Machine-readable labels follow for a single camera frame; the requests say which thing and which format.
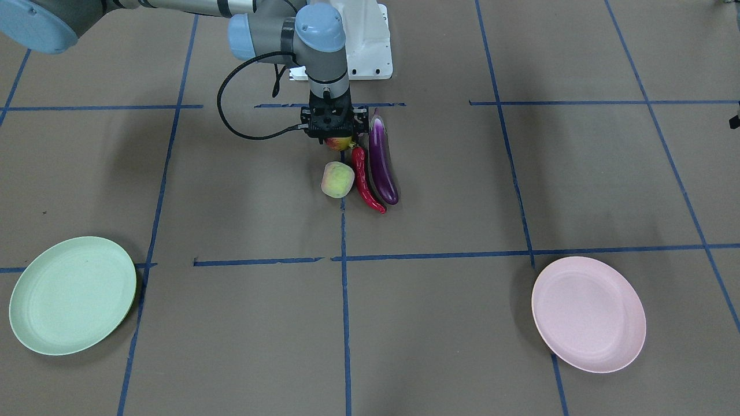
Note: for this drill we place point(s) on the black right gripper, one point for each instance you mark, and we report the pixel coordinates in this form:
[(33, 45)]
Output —
[(362, 120)]

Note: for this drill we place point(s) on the red green mango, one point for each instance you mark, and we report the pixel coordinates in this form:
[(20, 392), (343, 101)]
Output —
[(340, 144)]

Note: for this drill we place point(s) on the red chili pepper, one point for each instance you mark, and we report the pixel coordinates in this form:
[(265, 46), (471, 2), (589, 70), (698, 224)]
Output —
[(359, 165)]

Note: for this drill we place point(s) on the pale green peach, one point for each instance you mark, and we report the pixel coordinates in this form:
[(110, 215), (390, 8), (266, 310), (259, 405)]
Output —
[(337, 180)]

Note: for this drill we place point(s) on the purple eggplant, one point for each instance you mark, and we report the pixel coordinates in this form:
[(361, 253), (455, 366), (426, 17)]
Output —
[(379, 158)]

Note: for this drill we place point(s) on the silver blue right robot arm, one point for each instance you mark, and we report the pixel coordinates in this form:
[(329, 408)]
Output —
[(288, 33)]

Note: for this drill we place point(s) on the light green plate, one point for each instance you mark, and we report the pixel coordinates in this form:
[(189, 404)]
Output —
[(72, 296)]

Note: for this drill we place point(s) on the light pink plate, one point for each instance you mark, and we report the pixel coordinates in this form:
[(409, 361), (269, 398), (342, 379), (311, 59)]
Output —
[(588, 314)]

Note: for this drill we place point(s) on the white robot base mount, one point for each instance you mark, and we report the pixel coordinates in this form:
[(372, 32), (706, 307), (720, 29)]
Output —
[(367, 34)]

